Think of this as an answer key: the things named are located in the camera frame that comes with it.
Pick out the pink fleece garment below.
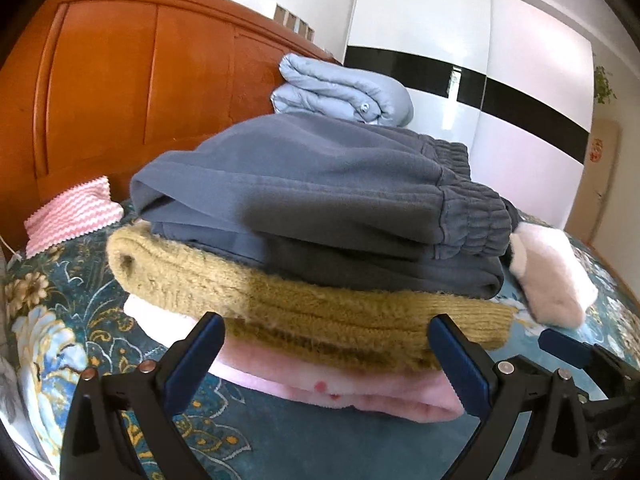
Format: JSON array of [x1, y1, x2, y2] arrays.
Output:
[[207, 332, 466, 423]]

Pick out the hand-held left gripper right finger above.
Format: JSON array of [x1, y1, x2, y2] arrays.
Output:
[[428, 315, 593, 480]]

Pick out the orange wooden headboard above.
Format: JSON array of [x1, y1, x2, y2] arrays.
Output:
[[0, 0, 346, 256]]

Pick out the beige door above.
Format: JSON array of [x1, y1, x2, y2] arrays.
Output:
[[565, 117, 622, 248]]

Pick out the pink zigzag cloth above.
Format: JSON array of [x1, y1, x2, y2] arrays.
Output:
[[25, 176, 125, 258]]

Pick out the white wardrobe with black stripe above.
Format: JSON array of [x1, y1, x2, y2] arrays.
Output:
[[344, 0, 596, 233]]

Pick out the green hanging plant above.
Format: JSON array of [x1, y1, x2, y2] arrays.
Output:
[[592, 65, 619, 106]]

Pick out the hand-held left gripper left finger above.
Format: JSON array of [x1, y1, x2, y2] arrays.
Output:
[[59, 311, 227, 480]]

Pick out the dark navy garment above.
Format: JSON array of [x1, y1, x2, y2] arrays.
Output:
[[500, 197, 523, 266]]

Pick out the olive knitted sweater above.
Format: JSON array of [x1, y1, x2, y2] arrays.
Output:
[[106, 222, 518, 373]]

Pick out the white folded garment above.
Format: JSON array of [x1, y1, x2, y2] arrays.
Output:
[[122, 292, 201, 348]]

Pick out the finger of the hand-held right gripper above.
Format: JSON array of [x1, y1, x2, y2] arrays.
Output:
[[539, 329, 629, 401]]

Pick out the light blue folded quilt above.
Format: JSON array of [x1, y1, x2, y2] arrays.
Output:
[[270, 52, 415, 127]]

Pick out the white cable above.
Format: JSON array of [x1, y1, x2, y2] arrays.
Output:
[[0, 236, 24, 262]]

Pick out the cream fluffy sweater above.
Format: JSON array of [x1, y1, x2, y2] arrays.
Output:
[[509, 225, 600, 330]]

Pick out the grey fleece pants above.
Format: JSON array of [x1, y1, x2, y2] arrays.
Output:
[[130, 112, 521, 298]]

